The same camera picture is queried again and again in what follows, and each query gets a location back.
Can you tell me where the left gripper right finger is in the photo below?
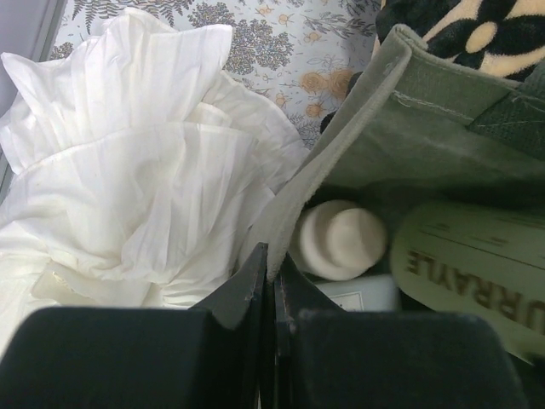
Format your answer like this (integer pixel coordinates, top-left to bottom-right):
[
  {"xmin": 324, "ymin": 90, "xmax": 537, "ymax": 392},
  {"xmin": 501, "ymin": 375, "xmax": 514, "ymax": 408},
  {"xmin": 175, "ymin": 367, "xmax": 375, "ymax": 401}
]
[{"xmin": 274, "ymin": 259, "xmax": 530, "ymax": 408}]

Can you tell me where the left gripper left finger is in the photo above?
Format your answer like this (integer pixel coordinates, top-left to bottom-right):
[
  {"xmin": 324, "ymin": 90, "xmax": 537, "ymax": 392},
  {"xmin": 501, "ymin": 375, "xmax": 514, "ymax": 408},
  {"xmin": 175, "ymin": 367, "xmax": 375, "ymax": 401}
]
[{"xmin": 1, "ymin": 244, "xmax": 267, "ymax": 408}]

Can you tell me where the white box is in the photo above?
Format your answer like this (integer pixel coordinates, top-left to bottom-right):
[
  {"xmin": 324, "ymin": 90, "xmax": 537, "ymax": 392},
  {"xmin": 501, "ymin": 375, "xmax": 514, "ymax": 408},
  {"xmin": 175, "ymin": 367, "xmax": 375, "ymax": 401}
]
[{"xmin": 316, "ymin": 274, "xmax": 399, "ymax": 312}]

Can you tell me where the beige bottle wooden cap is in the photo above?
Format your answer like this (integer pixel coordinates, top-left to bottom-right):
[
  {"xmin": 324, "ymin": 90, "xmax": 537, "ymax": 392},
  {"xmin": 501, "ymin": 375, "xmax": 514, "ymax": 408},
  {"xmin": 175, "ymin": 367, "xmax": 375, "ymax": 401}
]
[{"xmin": 294, "ymin": 200, "xmax": 387, "ymax": 281}]

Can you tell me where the green bottle wooden cap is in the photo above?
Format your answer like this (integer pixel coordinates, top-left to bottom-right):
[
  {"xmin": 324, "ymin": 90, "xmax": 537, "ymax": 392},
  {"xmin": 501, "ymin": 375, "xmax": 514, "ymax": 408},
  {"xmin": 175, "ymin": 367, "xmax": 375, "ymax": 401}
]
[{"xmin": 389, "ymin": 202, "xmax": 544, "ymax": 361}]

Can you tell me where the green canvas bag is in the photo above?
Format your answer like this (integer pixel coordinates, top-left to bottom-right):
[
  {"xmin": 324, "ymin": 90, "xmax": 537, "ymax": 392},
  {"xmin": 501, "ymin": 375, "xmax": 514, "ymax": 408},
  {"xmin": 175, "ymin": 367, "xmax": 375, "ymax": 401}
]
[{"xmin": 239, "ymin": 25, "xmax": 544, "ymax": 276}]

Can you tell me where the white cloth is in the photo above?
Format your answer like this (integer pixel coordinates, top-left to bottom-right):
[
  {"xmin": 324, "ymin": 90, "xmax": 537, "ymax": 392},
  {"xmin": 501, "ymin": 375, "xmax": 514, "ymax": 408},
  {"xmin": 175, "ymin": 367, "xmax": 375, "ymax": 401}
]
[{"xmin": 0, "ymin": 6, "xmax": 314, "ymax": 316}]

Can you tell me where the floral table mat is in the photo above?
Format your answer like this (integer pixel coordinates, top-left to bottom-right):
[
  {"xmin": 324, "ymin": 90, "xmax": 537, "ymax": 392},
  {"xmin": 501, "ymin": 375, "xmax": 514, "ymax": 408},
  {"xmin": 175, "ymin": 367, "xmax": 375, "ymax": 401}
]
[{"xmin": 49, "ymin": 0, "xmax": 382, "ymax": 147}]

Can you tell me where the black floral pillow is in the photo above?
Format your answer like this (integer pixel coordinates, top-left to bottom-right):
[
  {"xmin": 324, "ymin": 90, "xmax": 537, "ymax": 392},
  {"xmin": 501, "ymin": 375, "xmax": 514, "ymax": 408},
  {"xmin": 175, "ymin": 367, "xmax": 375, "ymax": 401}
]
[{"xmin": 376, "ymin": 0, "xmax": 544, "ymax": 82}]

